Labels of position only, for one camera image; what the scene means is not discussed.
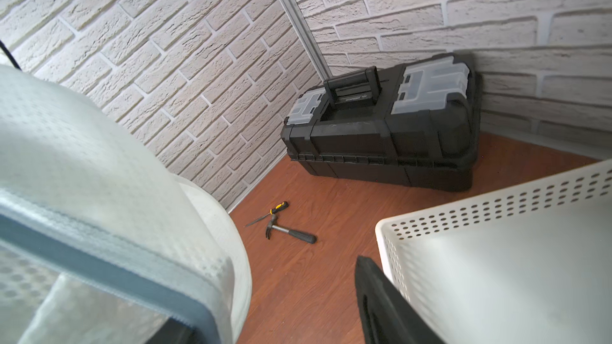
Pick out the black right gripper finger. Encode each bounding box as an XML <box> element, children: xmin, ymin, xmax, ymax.
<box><xmin>355</xmin><ymin>256</ymin><xmax>442</xmax><ymax>344</ymax></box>

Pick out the yellow black screwdriver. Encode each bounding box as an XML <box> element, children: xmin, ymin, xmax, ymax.
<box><xmin>245</xmin><ymin>201</ymin><xmax>289</xmax><ymax>227</ymax></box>

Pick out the white perforated plastic basket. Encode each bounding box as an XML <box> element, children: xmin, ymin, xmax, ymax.
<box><xmin>375</xmin><ymin>161</ymin><xmax>611</xmax><ymax>343</ymax></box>

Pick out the black plastic toolbox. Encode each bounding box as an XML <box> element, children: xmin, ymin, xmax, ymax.
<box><xmin>280</xmin><ymin>52</ymin><xmax>483</xmax><ymax>192</ymax></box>

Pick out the black handled hammer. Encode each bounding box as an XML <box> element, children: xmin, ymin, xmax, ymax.
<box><xmin>266</xmin><ymin>215</ymin><xmax>317</xmax><ymax>245</ymax></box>

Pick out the left aluminium corner post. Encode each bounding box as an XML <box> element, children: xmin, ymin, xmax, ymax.
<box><xmin>279</xmin><ymin>0</ymin><xmax>332</xmax><ymax>81</ymax></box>

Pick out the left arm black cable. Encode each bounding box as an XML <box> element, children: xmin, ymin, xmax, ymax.
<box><xmin>0</xmin><ymin>40</ymin><xmax>22</xmax><ymax>71</ymax></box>

